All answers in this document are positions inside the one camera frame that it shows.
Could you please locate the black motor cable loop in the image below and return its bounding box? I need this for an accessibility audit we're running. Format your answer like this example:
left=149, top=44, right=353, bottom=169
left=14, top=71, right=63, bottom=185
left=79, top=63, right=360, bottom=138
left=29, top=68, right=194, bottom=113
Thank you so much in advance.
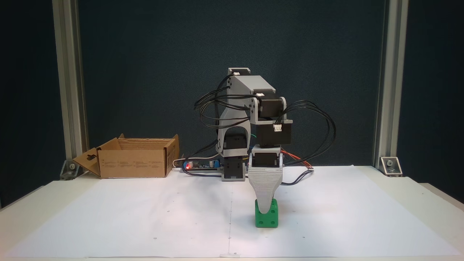
left=180, top=74, right=254, bottom=178

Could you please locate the metal corner bracket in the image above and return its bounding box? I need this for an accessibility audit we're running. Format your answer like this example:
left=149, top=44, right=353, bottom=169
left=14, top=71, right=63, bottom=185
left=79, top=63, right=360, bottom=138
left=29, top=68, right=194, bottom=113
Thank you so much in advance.
left=59, top=159, right=83, bottom=181
left=380, top=156, right=403, bottom=177

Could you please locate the open cardboard box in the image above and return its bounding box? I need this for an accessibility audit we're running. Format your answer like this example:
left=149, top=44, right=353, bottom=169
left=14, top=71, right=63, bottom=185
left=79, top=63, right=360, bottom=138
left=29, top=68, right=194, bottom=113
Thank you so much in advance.
left=72, top=134, right=180, bottom=179

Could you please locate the green die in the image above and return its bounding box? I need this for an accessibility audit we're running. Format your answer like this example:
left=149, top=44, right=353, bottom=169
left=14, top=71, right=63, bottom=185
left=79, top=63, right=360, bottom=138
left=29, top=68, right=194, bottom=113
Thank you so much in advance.
left=254, top=198, right=279, bottom=228

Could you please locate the aluminium frame post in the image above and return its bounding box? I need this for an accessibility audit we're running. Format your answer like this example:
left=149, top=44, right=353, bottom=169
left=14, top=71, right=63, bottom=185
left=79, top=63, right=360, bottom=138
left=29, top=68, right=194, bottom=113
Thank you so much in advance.
left=373, top=0, right=409, bottom=169
left=52, top=0, right=90, bottom=171

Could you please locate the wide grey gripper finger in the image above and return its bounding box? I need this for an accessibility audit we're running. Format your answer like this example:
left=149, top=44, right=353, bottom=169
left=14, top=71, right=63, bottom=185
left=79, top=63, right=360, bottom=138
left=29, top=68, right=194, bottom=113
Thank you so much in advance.
left=248, top=166, right=284, bottom=217

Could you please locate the blue power circuit board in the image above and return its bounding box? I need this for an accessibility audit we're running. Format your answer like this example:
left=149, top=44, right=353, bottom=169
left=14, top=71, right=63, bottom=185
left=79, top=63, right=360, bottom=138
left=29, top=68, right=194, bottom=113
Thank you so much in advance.
left=183, top=159, right=221, bottom=170

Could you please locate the black cable with white connector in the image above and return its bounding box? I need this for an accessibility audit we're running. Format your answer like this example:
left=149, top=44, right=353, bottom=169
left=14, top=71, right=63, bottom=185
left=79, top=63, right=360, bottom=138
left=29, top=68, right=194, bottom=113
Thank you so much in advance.
left=275, top=100, right=336, bottom=186

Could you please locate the orange wire bundle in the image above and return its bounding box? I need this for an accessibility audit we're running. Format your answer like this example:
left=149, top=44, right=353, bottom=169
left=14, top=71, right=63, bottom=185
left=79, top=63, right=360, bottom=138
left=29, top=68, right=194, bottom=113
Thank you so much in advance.
left=281, top=148, right=315, bottom=173

